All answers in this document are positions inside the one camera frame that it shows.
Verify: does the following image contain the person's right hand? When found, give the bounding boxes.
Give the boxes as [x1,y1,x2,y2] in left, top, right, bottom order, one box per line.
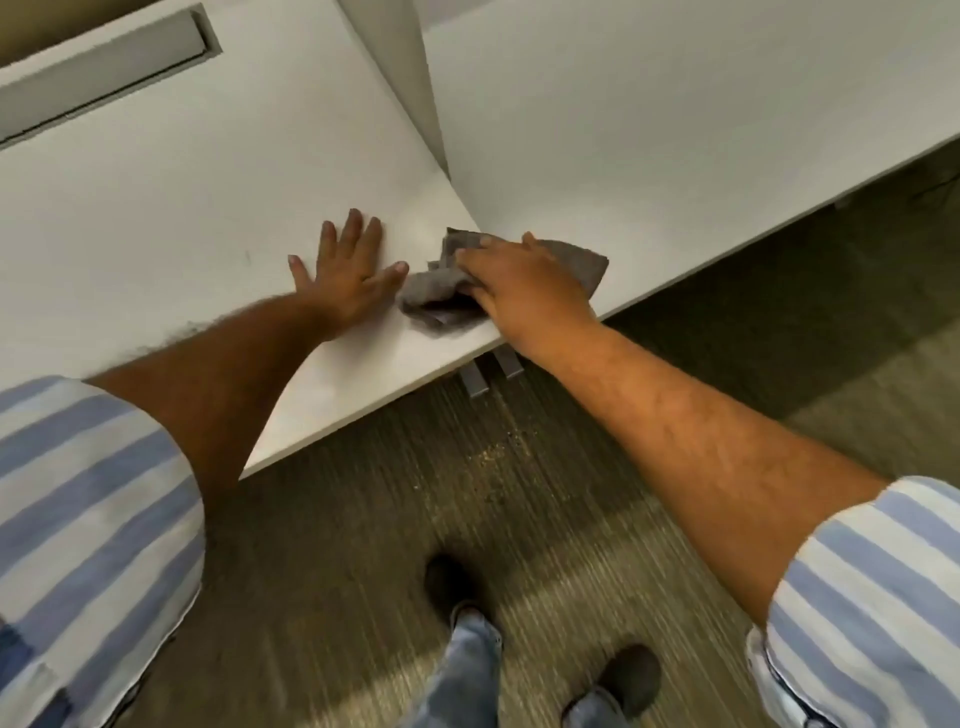
[454,231,602,360]

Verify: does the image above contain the grey cleaning cloth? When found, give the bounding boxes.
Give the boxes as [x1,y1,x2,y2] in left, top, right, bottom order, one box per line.
[396,227,611,332]

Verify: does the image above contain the white desk divider panel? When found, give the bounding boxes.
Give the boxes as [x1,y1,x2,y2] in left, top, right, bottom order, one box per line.
[336,0,453,183]

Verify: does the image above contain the grey desk cable slot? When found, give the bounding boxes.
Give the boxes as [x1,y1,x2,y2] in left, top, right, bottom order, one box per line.
[0,3,225,148]

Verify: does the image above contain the person's right forearm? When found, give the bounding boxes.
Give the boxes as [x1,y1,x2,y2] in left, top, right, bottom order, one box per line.
[506,315,895,628]

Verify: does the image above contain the person's left forearm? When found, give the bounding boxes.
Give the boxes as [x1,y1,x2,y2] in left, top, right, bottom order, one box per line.
[84,288,354,496]

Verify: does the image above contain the black shoe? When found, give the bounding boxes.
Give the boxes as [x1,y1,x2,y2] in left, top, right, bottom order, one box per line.
[423,553,498,625]
[594,643,663,721]

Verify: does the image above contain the blue white striped shirt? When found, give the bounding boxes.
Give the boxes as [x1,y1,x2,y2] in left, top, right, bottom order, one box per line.
[0,375,960,728]

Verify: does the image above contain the person's left hand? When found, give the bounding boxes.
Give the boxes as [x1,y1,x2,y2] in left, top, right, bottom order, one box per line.
[288,208,411,343]

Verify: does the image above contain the blue jeans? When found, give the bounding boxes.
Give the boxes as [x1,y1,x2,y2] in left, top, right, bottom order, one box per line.
[407,606,627,728]

